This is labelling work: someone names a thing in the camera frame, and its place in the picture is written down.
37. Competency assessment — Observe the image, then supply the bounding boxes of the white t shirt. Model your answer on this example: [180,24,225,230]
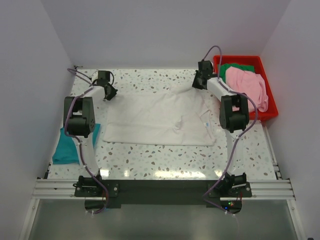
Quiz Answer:
[103,85,216,146]

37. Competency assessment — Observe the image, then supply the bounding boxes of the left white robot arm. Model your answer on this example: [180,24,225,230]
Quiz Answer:
[63,70,118,196]

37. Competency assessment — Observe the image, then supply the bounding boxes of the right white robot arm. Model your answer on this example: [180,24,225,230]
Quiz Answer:
[192,60,250,197]

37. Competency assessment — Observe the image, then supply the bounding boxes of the green t shirt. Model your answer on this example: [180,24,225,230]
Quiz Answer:
[219,63,255,82]

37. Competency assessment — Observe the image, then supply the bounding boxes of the pink t shirt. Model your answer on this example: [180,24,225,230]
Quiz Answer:
[226,67,269,112]

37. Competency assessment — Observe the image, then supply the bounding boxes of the red plastic bin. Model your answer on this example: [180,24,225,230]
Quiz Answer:
[213,55,279,122]

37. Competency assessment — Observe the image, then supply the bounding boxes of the teal folded t shirt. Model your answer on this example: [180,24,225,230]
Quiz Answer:
[51,123,102,166]

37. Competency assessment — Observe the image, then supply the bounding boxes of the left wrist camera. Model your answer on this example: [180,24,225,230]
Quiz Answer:
[91,70,99,82]

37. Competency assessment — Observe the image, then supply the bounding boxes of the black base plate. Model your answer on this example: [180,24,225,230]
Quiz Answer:
[73,176,253,214]

